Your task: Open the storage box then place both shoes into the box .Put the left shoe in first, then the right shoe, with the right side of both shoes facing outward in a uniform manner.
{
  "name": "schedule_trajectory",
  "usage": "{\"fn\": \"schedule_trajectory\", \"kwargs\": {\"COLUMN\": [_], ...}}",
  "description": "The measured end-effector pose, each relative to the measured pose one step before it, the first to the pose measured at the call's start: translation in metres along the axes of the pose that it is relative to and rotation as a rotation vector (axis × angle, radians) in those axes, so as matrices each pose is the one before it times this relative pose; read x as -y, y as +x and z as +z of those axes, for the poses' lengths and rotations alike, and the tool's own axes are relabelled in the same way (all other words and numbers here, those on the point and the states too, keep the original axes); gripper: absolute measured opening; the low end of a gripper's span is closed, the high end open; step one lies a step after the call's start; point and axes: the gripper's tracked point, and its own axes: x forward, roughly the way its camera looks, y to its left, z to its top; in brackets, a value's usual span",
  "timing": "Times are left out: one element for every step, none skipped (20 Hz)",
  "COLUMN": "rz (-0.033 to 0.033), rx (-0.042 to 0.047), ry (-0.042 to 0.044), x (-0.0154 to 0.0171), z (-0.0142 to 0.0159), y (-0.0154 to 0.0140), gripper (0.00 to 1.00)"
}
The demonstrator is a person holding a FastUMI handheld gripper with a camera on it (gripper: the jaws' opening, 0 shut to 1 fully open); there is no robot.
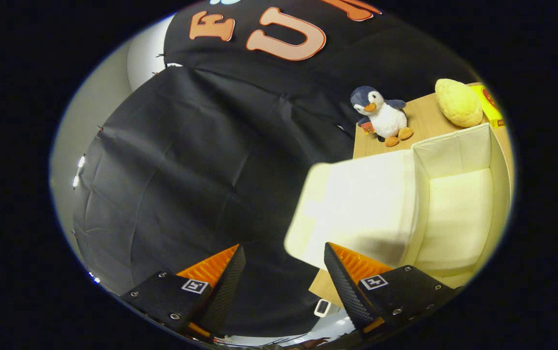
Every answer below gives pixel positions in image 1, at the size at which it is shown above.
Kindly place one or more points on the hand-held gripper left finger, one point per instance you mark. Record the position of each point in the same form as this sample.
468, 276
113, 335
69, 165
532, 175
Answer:
227, 291

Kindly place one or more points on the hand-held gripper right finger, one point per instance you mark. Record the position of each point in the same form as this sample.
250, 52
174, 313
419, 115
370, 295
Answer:
347, 291

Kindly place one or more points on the cream fabric storage box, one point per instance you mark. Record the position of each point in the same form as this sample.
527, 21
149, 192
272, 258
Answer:
454, 218

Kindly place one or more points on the small white device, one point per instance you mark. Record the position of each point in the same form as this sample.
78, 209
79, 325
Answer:
322, 307

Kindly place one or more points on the penguin plush toy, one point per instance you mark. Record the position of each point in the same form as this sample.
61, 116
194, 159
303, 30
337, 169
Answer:
386, 119

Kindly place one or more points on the yellow round plush cushion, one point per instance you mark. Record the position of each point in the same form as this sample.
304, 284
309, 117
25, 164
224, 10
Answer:
458, 102

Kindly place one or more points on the yellow book with red circle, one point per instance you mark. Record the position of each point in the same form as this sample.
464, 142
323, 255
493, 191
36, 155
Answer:
490, 104

